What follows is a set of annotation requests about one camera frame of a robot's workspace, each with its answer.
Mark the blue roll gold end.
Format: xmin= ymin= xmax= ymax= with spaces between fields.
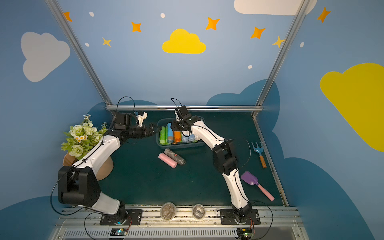
xmin=167 ymin=123 xmax=174 ymax=145

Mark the pink bag roll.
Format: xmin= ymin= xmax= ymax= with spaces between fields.
xmin=158 ymin=153 xmax=178 ymax=169

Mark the dark grey bag roll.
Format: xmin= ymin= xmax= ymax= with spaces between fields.
xmin=164 ymin=148 xmax=186 ymax=166

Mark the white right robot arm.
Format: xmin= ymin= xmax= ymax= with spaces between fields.
xmin=172 ymin=106 xmax=253 ymax=224

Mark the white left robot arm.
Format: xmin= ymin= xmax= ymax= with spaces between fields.
xmin=54 ymin=111 xmax=161 ymax=224

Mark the teal plastic storage box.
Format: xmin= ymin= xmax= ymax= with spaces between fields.
xmin=156 ymin=117 xmax=206 ymax=150

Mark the artificial flower bouquet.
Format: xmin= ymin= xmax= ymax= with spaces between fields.
xmin=61 ymin=114 xmax=108 ymax=160

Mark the beige flower pot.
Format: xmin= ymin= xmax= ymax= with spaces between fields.
xmin=63 ymin=153 xmax=114 ymax=181

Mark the left clear round dish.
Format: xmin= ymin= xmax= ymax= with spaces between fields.
xmin=160 ymin=202 xmax=177 ymax=221

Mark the clear round dish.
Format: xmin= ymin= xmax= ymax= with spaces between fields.
xmin=160 ymin=202 xmax=177 ymax=221
xmin=192 ymin=204 xmax=206 ymax=220

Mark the blue garden fork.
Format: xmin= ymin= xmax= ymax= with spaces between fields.
xmin=251 ymin=143 xmax=267 ymax=169

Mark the purple object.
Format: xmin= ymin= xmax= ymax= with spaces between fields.
xmin=241 ymin=171 xmax=275 ymax=202

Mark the right clear round dish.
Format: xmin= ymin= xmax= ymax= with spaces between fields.
xmin=192 ymin=204 xmax=206 ymax=220

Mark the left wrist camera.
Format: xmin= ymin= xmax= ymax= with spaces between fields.
xmin=135 ymin=111 xmax=148 ymax=127

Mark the metal enclosure frame bar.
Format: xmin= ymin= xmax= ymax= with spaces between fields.
xmin=106 ymin=105 xmax=263 ymax=112

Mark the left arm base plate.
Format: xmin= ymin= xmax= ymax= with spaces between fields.
xmin=100 ymin=209 xmax=143 ymax=226

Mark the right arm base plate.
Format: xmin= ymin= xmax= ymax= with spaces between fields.
xmin=217 ymin=209 xmax=261 ymax=225

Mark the metal rail frame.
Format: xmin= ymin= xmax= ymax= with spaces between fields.
xmin=49 ymin=205 xmax=309 ymax=240

